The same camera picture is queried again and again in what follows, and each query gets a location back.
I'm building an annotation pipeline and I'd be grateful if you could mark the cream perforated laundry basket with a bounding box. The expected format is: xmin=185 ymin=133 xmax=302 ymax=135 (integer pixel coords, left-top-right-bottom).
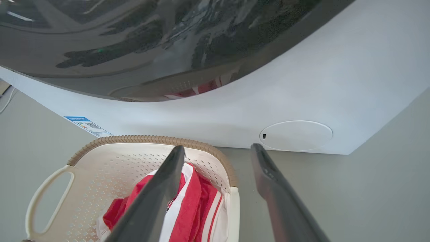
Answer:
xmin=25 ymin=135 xmax=241 ymax=242

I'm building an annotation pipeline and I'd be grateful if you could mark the white floor cable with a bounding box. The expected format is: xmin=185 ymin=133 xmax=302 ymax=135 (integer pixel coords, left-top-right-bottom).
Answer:
xmin=0 ymin=86 xmax=17 ymax=114

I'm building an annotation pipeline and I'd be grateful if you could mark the round white filter cover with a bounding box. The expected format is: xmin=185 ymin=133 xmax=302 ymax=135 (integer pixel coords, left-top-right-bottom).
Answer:
xmin=259 ymin=120 xmax=333 ymax=152

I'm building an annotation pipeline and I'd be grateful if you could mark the blue energy label sticker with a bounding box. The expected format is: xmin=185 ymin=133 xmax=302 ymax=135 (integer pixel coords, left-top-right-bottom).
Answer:
xmin=64 ymin=116 xmax=114 ymax=138

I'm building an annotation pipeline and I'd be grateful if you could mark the round black glass washer door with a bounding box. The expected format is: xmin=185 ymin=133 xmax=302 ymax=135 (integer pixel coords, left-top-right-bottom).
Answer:
xmin=0 ymin=0 xmax=356 ymax=103

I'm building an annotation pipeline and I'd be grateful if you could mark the red and white garment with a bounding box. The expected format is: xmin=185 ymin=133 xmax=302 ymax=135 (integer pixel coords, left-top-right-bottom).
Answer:
xmin=96 ymin=163 xmax=231 ymax=242

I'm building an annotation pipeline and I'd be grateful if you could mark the white front-load washing machine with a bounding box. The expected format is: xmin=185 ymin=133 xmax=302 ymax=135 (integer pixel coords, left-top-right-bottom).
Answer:
xmin=0 ymin=0 xmax=430 ymax=155

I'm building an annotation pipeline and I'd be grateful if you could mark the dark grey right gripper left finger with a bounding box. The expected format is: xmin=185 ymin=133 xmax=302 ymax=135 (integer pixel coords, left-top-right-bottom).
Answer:
xmin=104 ymin=145 xmax=186 ymax=242

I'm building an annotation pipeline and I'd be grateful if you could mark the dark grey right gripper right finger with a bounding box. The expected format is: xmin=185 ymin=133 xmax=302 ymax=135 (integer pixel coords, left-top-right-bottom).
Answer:
xmin=250 ymin=143 xmax=332 ymax=242

